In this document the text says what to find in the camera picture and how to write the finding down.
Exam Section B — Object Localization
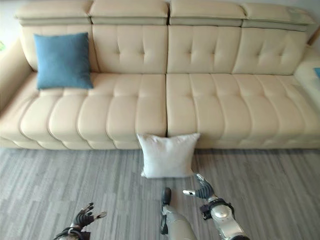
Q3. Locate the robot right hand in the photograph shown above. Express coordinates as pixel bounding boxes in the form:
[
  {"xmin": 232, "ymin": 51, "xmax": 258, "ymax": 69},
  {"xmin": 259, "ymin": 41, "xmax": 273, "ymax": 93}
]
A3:
[{"xmin": 182, "ymin": 173, "xmax": 217, "ymax": 201}]

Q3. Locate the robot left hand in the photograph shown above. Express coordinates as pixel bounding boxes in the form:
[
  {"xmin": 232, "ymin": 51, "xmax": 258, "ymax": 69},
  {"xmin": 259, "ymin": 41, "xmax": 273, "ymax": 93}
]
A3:
[{"xmin": 72, "ymin": 202, "xmax": 108, "ymax": 231}]

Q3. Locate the cream leather sofa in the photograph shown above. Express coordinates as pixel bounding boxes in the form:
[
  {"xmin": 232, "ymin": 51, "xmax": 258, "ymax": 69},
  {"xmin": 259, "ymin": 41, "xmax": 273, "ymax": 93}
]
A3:
[{"xmin": 0, "ymin": 0, "xmax": 320, "ymax": 151}]

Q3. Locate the robot silver leg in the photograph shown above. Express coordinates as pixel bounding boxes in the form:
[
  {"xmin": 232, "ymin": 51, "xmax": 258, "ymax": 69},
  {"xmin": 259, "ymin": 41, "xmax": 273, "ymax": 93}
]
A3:
[{"xmin": 159, "ymin": 203, "xmax": 196, "ymax": 240}]

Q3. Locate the white square cushion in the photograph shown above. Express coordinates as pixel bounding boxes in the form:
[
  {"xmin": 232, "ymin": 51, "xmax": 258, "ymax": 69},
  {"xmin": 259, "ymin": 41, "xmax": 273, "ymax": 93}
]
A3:
[{"xmin": 136, "ymin": 132, "xmax": 201, "ymax": 179}]

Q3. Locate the blue square cushion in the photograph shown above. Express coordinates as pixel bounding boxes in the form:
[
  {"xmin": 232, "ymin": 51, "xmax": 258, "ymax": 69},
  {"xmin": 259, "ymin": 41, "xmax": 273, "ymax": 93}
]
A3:
[{"xmin": 33, "ymin": 32, "xmax": 95, "ymax": 91}]

